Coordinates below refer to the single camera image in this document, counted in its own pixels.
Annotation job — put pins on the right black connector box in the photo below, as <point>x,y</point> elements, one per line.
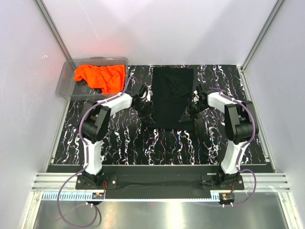
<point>227,199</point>

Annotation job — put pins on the right aluminium frame post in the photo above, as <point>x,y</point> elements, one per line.
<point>265,28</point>

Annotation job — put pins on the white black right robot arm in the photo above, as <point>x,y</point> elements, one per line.
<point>240,125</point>

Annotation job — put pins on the aluminium frame post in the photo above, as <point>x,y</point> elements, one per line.
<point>52,27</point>
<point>265,28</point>

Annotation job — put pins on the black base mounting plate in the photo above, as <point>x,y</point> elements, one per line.
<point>153,192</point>

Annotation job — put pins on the orange t shirt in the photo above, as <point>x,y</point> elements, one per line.
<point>110,79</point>

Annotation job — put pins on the left aluminium frame post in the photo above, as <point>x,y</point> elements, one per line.
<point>52,27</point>

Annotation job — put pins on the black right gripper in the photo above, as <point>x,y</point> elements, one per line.
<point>186,116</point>

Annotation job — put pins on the aluminium front rail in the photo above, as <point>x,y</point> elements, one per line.
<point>276,182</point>

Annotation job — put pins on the clear plastic bin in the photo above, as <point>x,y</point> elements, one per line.
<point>71,90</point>

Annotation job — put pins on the black t shirt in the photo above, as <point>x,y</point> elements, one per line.
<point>172,89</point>

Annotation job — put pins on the white slotted cable duct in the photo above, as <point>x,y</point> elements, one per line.
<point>68,196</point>

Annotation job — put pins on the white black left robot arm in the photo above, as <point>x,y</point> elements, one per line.
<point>93,126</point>

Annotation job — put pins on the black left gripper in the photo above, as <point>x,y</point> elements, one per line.
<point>147,116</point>

